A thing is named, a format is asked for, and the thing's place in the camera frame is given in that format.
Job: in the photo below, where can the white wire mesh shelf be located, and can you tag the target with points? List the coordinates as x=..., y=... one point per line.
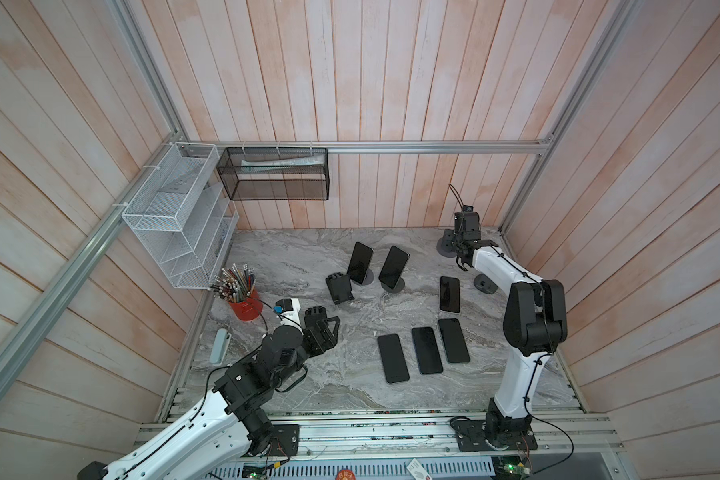
x=181, y=217

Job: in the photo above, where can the purple round stand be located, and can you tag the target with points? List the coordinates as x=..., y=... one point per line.
x=445, y=244

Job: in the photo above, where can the black wire mesh basket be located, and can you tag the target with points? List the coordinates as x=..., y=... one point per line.
x=275, y=173

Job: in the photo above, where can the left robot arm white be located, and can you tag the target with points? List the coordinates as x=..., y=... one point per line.
x=229, y=421

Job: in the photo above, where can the grey round stand middle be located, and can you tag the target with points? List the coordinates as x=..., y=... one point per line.
x=397, y=288

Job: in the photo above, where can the grey round empty phone stand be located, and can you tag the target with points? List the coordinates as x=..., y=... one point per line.
x=484, y=284

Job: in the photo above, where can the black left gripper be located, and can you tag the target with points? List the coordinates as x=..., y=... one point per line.
x=330, y=340

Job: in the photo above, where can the black folding phone stand left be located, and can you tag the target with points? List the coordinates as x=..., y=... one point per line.
x=340, y=287

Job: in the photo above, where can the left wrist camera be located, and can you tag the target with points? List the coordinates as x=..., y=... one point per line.
x=288, y=311

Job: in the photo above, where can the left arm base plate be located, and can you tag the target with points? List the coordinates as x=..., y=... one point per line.
x=283, y=441

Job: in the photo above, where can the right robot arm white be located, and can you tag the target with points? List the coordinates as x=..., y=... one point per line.
x=534, y=325

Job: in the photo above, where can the red pencil cup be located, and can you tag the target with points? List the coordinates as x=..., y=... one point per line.
x=247, y=309

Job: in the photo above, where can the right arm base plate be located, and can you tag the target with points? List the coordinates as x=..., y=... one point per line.
x=493, y=434

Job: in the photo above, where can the purple smartphone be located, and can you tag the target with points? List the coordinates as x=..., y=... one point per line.
x=393, y=359

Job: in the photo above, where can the green-edged smartphone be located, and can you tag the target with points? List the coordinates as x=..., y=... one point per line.
x=453, y=340

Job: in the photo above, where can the teal smartphone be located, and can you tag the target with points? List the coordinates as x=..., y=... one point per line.
x=393, y=266

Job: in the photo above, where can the blue-edged smartphone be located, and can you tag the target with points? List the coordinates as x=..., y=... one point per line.
x=427, y=351

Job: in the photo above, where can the green smartphone on round stand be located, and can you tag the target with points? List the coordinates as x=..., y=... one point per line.
x=359, y=262

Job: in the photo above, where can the silver-edged smartphone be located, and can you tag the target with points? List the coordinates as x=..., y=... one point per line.
x=449, y=296

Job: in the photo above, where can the bundle of coloured pencils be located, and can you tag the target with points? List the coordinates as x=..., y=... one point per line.
x=235, y=284

